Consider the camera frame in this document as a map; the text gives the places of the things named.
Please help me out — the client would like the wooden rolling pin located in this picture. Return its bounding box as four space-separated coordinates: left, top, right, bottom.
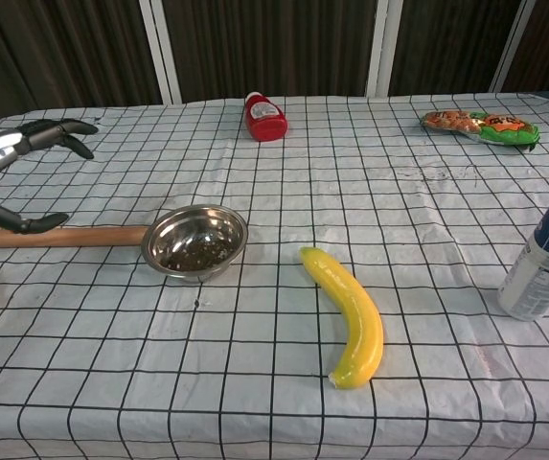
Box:
0 225 149 249

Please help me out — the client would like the stainless steel bowl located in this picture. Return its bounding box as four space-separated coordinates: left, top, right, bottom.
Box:
141 203 250 285

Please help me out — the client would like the red ketchup bottle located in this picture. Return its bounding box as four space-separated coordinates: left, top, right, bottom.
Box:
243 91 289 143

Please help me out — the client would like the dark brown curtain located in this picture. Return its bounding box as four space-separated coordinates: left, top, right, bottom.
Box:
0 0 549 134

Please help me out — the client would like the white black checkered tablecloth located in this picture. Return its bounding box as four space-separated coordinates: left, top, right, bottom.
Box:
0 91 549 460

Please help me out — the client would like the yellow banana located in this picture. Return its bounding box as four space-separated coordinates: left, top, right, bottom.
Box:
300 245 385 391

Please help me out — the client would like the green orange snack bag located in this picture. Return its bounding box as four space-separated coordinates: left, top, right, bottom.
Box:
420 109 541 153

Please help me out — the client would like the white blue canister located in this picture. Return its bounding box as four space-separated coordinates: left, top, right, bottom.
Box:
496 164 549 323

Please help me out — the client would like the white frame post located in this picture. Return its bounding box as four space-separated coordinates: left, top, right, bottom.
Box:
490 0 537 94
138 0 183 105
365 0 404 99

